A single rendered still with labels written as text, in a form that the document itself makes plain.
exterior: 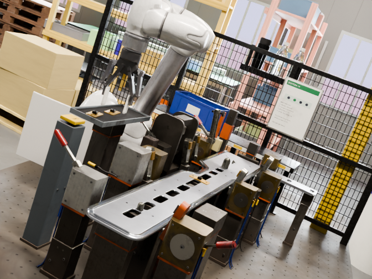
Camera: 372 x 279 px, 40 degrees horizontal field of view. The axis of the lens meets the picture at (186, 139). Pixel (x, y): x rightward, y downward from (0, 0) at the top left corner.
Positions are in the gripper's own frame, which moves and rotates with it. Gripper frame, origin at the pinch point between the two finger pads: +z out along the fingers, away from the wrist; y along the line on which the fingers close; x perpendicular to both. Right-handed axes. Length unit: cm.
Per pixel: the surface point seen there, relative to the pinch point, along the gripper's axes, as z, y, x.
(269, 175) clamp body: 16, -63, -51
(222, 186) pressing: 20, -47, -22
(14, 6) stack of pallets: 43, 393, -577
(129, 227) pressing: 20, -31, 50
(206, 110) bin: 7, -19, -101
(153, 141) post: 10.6, -16.6, -7.6
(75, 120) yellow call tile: 4.1, 1.3, 29.0
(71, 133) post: 8.0, 0.7, 30.5
